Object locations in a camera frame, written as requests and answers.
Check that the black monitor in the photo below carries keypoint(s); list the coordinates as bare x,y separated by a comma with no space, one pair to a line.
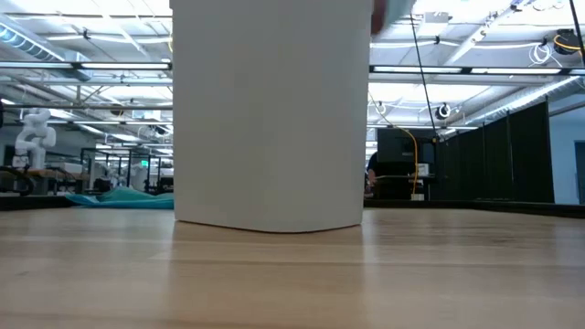
397,146

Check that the grey ceiling air duct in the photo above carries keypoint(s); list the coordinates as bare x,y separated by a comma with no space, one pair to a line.
27,43

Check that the white plastic trash bin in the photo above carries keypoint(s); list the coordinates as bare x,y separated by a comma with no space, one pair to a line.
272,119

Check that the wooden top workbench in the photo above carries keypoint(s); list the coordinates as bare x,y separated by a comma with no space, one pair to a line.
55,174

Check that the black office desk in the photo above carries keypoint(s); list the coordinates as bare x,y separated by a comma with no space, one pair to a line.
397,187

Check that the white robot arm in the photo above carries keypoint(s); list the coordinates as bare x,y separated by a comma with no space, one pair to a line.
33,137

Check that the black metal frame rack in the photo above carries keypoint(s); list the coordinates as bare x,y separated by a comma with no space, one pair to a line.
130,173

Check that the teal cloth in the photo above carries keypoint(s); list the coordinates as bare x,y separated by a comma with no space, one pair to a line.
125,200

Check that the long ceiling light fixture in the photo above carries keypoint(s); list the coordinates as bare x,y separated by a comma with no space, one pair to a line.
119,66
457,70

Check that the black partition wall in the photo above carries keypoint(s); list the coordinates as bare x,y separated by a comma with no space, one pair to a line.
498,160

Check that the person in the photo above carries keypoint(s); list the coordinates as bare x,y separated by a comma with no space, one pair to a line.
371,173

